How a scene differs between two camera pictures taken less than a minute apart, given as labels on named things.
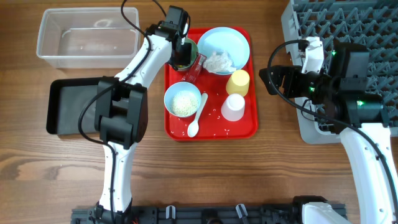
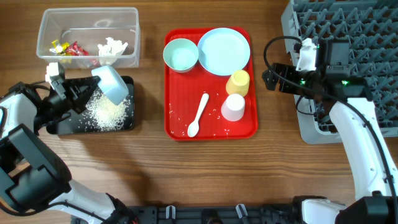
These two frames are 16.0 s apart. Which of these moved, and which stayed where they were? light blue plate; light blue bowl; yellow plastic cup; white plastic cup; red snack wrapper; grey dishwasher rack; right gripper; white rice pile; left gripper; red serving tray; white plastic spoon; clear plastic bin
Moved: red snack wrapper; white rice pile; left gripper; light blue bowl
Stayed: red serving tray; right gripper; white plastic spoon; clear plastic bin; yellow plastic cup; light blue plate; grey dishwasher rack; white plastic cup
